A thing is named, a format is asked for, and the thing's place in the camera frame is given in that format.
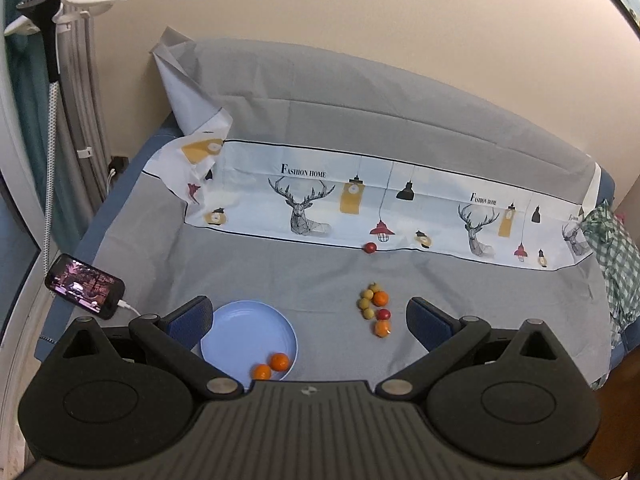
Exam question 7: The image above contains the green checkered cloth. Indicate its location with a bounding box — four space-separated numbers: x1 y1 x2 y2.
581 199 640 347

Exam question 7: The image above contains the white clothes hanger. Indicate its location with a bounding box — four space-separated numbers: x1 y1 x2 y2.
4 0 132 37

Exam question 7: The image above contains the light blue plate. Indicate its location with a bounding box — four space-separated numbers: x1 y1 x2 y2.
200 300 299 381

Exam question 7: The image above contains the grey printed bedsheet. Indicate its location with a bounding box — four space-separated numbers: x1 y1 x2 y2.
37 25 615 396

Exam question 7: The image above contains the grey curtain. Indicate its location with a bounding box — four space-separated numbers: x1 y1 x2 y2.
50 0 112 243

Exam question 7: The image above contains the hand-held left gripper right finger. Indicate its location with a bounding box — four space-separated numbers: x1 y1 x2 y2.
406 297 572 401

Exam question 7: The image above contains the white door frame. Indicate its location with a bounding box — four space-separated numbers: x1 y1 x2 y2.
0 15 51 321

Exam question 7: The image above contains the black smartphone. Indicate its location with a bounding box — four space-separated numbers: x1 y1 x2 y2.
44 253 126 320

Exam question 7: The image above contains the black garment steamer head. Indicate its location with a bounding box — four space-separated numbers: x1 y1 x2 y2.
16 0 64 84

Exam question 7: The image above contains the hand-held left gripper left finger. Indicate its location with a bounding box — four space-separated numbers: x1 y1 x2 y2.
47 296 246 401

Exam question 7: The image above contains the patterned steamer hose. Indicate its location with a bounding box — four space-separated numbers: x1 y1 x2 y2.
42 81 64 273

